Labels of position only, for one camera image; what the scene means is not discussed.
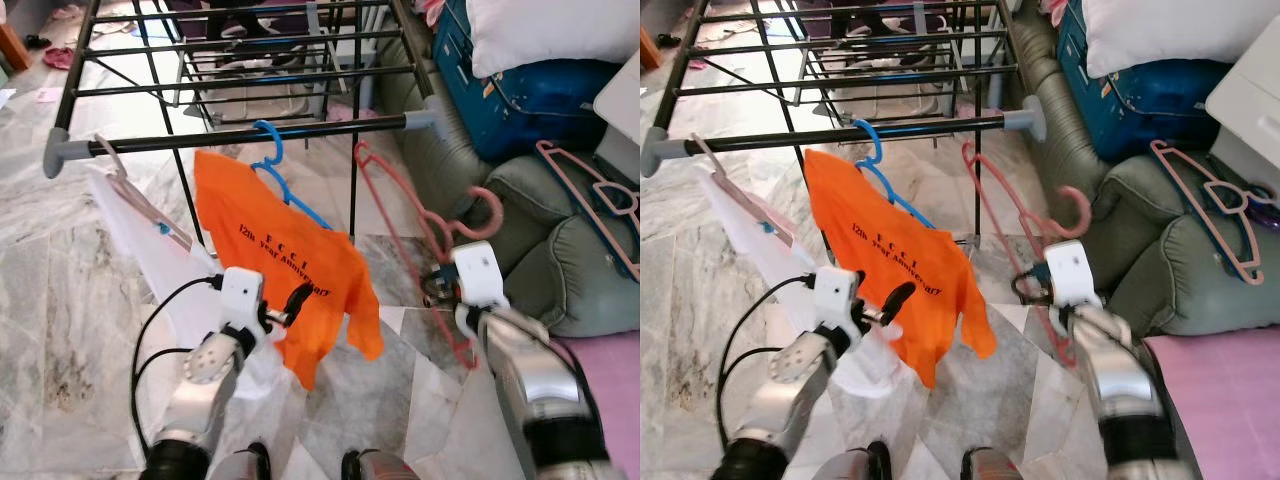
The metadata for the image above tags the pink plastic hanger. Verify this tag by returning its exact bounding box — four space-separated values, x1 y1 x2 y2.
1150 138 1268 288
690 135 798 251
962 140 1093 369
355 140 506 371
535 140 641 283
95 135 196 251

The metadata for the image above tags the blue plastic hanger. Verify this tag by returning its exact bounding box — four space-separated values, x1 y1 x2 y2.
250 120 333 231
850 118 938 229

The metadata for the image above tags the orange printed T-shirt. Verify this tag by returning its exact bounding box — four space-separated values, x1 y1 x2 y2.
803 148 998 391
193 150 386 391

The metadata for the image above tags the dark green sofa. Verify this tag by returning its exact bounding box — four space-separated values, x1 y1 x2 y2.
375 40 641 341
1000 20 1280 341

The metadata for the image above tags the white T-shirt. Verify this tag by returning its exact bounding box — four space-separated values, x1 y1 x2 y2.
695 165 901 401
85 165 291 401

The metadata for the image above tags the robot left leg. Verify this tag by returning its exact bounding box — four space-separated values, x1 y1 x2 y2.
820 440 891 480
205 440 271 480

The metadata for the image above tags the robot leg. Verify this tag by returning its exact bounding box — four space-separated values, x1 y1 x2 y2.
960 448 1026 480
340 448 421 480
820 440 891 480
205 440 271 480

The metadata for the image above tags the robot right leg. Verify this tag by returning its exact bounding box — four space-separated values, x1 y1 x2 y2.
960 448 1026 480
340 448 421 480

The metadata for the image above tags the blue hard suitcase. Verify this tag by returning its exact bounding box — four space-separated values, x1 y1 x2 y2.
435 0 623 166
1055 0 1233 163

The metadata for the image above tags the pink sofa cover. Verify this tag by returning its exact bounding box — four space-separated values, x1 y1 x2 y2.
560 330 641 480
1145 325 1280 480

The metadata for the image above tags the white plastic box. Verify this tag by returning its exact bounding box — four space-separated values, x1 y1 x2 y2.
593 60 641 186
1205 40 1280 191

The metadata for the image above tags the black metal drying rack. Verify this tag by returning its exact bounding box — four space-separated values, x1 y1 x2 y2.
42 0 453 246
640 0 1048 251

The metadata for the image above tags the white pillow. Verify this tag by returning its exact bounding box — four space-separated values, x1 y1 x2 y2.
465 0 641 79
1083 0 1280 79

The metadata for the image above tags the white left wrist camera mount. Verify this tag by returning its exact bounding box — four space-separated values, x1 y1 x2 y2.
812 265 861 332
220 267 265 334

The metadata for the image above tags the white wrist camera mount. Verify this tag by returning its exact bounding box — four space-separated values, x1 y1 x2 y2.
220 267 265 334
1043 240 1101 309
452 242 509 309
812 265 861 332

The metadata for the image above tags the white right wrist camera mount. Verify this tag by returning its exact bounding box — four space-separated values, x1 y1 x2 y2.
452 242 509 309
1043 240 1101 309

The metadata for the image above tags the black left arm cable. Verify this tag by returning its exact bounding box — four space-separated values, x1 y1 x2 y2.
130 275 226 453
715 275 817 441

